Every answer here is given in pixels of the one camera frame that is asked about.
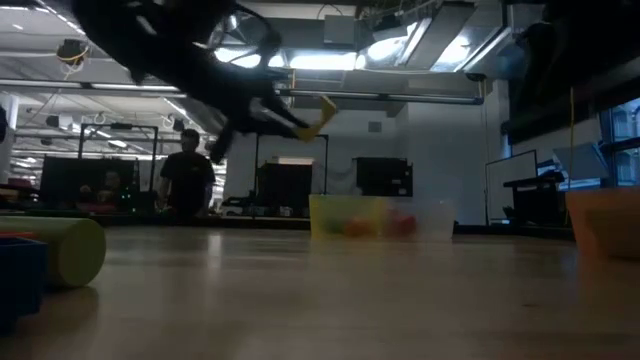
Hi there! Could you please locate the black aluminium table frame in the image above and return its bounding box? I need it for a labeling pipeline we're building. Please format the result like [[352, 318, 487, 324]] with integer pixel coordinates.
[[89, 213, 576, 240]]

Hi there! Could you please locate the seated person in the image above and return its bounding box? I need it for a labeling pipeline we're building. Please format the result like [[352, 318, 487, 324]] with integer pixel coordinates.
[[97, 169, 126, 211]]

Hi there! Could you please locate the clear plastic bin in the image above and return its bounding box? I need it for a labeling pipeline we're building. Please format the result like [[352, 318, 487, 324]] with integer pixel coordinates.
[[383, 195, 459, 242]]

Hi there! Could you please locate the grey ceiling box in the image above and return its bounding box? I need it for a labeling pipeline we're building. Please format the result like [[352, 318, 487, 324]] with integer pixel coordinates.
[[323, 13, 357, 45]]

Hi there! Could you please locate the light green cylinder block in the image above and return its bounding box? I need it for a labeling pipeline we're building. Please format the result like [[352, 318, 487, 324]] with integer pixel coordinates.
[[0, 215, 108, 289]]

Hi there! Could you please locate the blue two-by-four brick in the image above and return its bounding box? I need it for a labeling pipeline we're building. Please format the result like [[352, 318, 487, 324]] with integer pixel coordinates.
[[0, 238, 49, 334]]

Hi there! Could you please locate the ceiling light panel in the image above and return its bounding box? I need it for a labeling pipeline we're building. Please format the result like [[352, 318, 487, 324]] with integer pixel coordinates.
[[213, 45, 286, 70], [288, 50, 359, 71]]

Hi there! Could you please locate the large black panel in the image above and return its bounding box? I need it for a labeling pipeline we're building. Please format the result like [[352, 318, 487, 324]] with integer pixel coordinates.
[[39, 155, 139, 210]]

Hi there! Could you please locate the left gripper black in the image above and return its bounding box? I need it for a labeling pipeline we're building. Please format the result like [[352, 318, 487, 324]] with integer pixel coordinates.
[[199, 64, 314, 140]]

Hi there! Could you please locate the whiteboard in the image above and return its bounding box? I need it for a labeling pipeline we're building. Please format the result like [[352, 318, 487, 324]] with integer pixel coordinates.
[[483, 148, 540, 225]]

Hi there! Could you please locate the black cart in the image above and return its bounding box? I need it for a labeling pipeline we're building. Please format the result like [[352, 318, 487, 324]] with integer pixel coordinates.
[[502, 172, 581, 229]]

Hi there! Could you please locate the yellow arch block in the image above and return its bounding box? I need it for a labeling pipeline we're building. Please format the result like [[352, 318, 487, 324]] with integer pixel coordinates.
[[292, 94, 339, 143]]

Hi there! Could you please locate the window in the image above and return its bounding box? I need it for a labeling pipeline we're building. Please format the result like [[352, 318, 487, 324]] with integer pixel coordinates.
[[599, 97, 640, 191]]

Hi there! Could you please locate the black wall screen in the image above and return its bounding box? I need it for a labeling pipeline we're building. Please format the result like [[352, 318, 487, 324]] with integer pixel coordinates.
[[354, 156, 415, 198]]

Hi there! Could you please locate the white tilted monitor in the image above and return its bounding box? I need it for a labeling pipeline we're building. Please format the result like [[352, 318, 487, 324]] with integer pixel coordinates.
[[552, 142, 609, 181]]

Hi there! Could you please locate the small red square block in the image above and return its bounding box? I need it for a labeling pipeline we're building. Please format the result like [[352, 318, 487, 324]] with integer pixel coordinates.
[[0, 230, 46, 242]]

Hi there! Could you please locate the black gantry frame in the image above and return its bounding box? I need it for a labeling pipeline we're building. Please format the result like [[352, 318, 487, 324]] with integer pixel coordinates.
[[254, 133, 330, 201], [77, 122, 160, 211]]

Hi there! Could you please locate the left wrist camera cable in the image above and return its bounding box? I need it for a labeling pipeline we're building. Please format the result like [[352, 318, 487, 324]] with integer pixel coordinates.
[[214, 3, 284, 69]]

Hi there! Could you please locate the black ceiling camera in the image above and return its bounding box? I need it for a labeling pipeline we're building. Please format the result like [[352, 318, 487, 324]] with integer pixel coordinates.
[[55, 38, 91, 66]]

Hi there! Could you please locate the silver rectangular duct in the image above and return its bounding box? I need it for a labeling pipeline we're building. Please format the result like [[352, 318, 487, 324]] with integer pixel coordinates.
[[364, 0, 511, 74]]

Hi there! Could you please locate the orange translucent bin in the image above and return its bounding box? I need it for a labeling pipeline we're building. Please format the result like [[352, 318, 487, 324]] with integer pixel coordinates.
[[565, 188, 640, 261]]

